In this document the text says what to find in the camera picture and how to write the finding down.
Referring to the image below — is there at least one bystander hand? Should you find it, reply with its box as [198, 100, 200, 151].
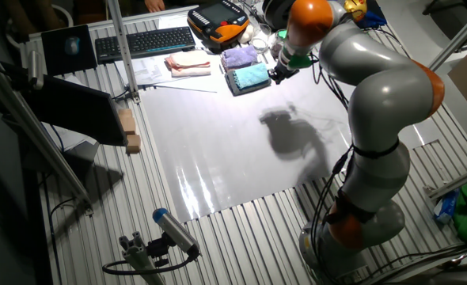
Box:
[144, 0, 166, 13]

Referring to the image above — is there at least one aluminium frame bar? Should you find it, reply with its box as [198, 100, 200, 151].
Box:
[423, 161, 467, 200]
[428, 2, 467, 72]

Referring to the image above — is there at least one black mouse pad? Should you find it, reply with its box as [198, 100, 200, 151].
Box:
[40, 24, 99, 77]

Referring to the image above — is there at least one grey computer mouse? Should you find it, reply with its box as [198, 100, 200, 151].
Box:
[63, 36, 81, 56]

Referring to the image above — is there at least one wooden block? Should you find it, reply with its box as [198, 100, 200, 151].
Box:
[125, 133, 142, 154]
[117, 108, 138, 135]

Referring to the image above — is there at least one white printed paper sheet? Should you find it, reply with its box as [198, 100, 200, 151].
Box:
[114, 55, 191, 86]

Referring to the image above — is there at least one black and orange teach pendant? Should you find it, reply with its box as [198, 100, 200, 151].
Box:
[186, 0, 251, 51]

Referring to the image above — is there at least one glass jar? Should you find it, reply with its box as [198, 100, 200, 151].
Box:
[270, 31, 287, 60]

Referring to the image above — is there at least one white egg-shaped object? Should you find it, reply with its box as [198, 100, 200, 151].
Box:
[237, 24, 255, 44]

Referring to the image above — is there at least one green printed wrist mount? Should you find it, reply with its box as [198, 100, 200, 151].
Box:
[277, 29, 313, 70]

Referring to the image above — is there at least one slanted aluminium frame beam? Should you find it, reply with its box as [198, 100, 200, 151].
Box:
[0, 55, 94, 217]

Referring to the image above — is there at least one black filament spool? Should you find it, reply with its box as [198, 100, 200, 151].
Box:
[261, 0, 294, 31]

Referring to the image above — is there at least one teal microfibre cloth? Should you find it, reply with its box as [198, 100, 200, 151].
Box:
[232, 62, 271, 90]

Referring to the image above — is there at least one black computer keyboard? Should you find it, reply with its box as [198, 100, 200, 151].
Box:
[94, 25, 197, 65]

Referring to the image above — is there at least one pink folded cloth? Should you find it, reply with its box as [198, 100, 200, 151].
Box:
[170, 66, 212, 78]
[164, 50, 212, 72]

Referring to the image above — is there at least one aluminium extrusion camera stand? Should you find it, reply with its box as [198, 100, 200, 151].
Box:
[118, 231, 167, 285]

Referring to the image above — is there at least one blue cloth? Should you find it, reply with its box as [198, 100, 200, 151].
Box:
[354, 8, 388, 29]

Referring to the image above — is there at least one silver bar-shaped camera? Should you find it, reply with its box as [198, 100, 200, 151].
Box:
[27, 49, 44, 90]

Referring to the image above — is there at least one clear glass cup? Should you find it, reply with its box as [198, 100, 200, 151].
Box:
[252, 22, 273, 55]

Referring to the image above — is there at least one silver camera with blue cap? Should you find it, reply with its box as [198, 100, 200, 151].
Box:
[152, 207, 202, 258]

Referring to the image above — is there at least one golden piggy bank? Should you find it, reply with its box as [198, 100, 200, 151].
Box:
[343, 0, 368, 23]

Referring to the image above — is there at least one aluminium frame post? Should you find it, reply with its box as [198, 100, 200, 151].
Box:
[106, 0, 142, 105]

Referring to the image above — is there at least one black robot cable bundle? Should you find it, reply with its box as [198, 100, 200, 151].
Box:
[310, 51, 361, 285]

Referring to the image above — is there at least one glossy white table sheet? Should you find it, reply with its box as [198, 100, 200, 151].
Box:
[138, 39, 442, 223]

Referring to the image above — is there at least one black camera bracket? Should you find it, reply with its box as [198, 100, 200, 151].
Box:
[146, 232, 176, 268]

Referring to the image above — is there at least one purple folded cloth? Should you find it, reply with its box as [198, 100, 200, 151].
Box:
[220, 44, 260, 72]

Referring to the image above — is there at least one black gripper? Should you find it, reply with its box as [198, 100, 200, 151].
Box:
[268, 62, 299, 85]

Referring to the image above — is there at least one blue tissue pack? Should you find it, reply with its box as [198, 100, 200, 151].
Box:
[433, 188, 461, 225]

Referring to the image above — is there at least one black monitor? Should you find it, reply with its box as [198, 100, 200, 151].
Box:
[17, 73, 130, 147]

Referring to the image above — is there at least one grey folded cloth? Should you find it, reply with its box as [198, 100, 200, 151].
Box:
[224, 70, 273, 97]

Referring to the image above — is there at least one black camera cable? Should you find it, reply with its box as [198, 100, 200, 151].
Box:
[101, 253, 199, 276]

